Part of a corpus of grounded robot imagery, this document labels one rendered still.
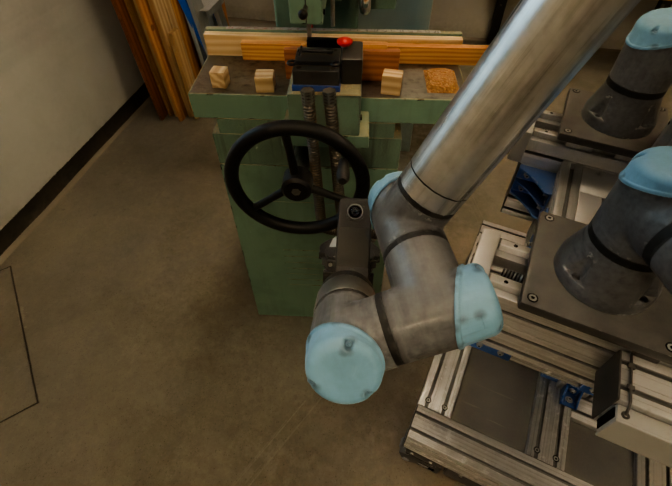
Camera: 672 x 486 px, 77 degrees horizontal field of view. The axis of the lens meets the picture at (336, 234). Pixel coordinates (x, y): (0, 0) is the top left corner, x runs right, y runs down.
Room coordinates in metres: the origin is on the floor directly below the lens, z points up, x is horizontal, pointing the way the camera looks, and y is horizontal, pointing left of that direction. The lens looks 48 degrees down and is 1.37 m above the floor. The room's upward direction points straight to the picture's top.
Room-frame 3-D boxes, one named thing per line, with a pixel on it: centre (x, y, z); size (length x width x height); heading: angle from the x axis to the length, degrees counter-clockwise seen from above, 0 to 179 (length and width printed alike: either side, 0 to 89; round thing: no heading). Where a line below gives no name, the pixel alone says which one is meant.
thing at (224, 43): (1.00, 0.01, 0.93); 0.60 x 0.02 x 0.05; 87
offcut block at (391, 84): (0.83, -0.12, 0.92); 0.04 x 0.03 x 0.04; 77
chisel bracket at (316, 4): (1.00, 0.06, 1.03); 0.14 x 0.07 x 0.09; 177
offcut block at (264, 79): (0.85, 0.15, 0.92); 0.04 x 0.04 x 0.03; 1
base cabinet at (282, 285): (1.10, 0.06, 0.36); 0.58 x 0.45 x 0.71; 177
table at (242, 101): (0.87, 0.02, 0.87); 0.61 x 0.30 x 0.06; 87
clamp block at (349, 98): (0.78, 0.02, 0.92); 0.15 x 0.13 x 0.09; 87
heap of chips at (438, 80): (0.88, -0.23, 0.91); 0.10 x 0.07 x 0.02; 177
